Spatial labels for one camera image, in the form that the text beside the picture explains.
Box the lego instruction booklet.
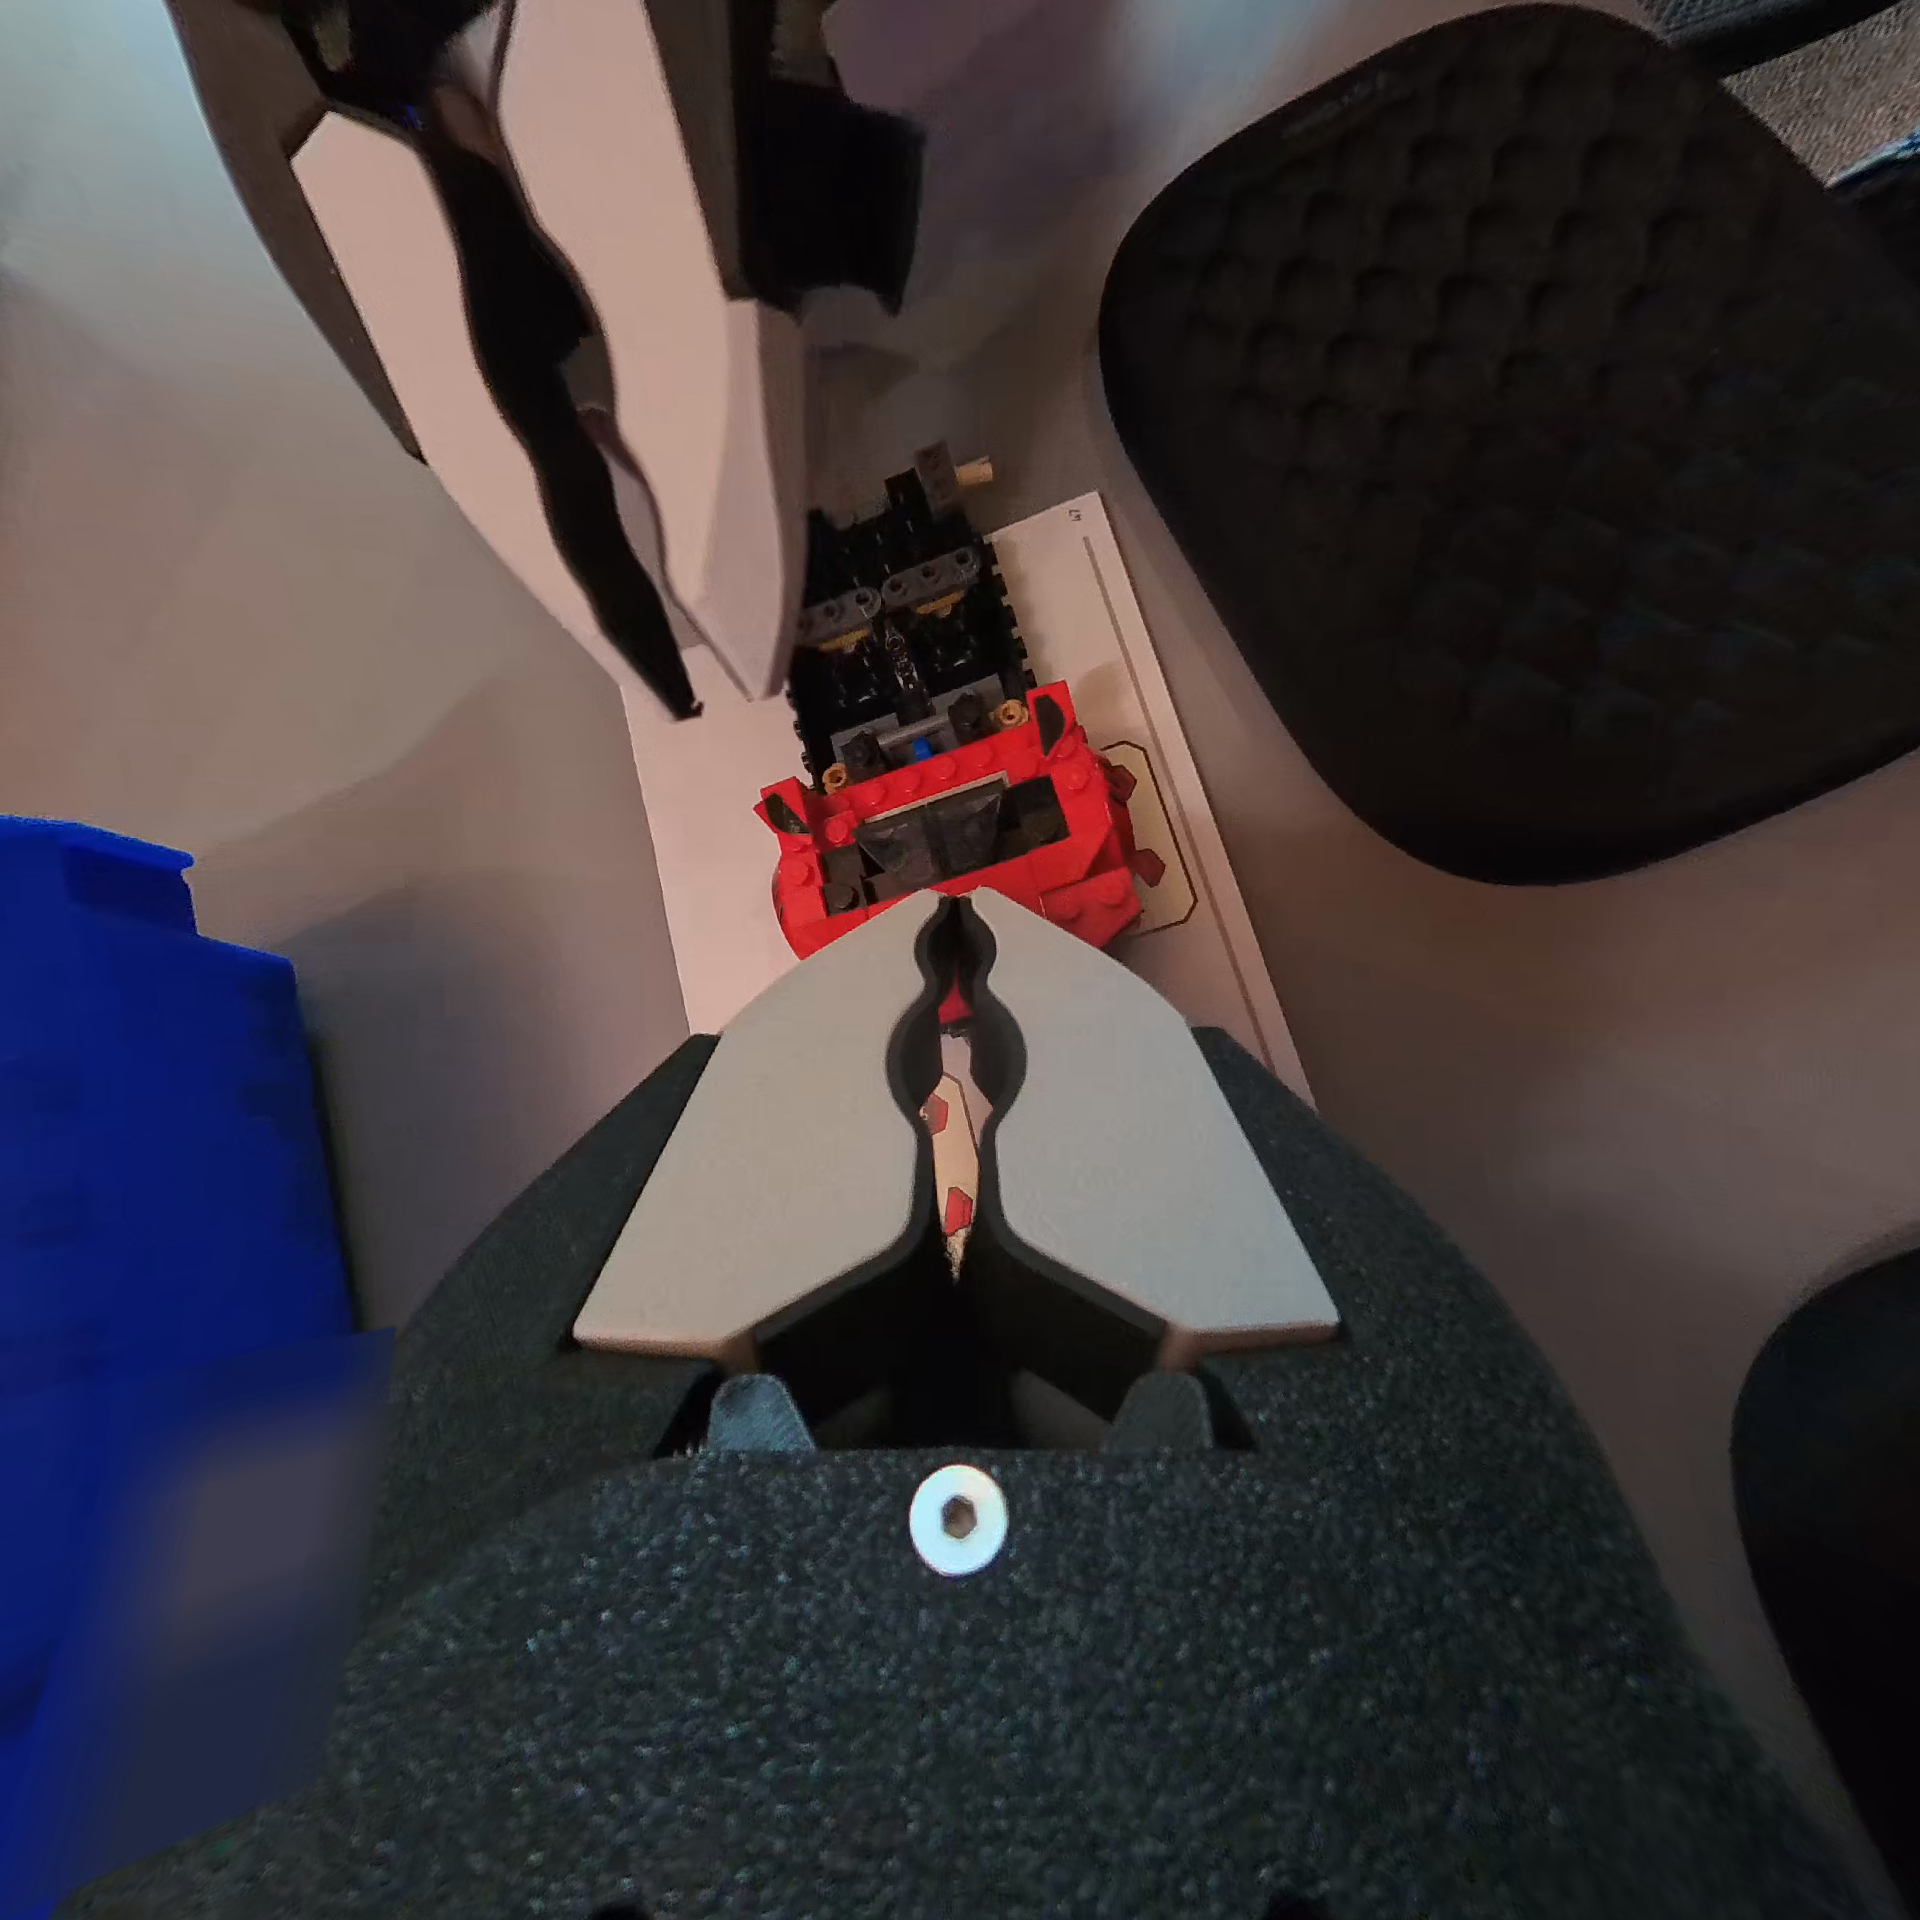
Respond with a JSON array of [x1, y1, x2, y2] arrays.
[[623, 490, 1316, 1278]]

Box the black quilted chair seat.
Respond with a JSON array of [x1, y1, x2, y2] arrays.
[[1733, 1245, 1920, 1920], [1095, 0, 1920, 890]]

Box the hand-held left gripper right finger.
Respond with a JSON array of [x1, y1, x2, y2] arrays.
[[954, 887, 1349, 1366]]

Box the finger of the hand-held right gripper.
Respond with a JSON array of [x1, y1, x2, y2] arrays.
[[446, 0, 817, 714], [285, 85, 713, 722]]

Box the blue plastic bin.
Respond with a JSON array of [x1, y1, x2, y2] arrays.
[[0, 815, 397, 1920]]

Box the red and black lego car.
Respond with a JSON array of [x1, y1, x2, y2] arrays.
[[752, 442, 1162, 955]]

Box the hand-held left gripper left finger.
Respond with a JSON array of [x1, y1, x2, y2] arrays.
[[565, 890, 969, 1375]]

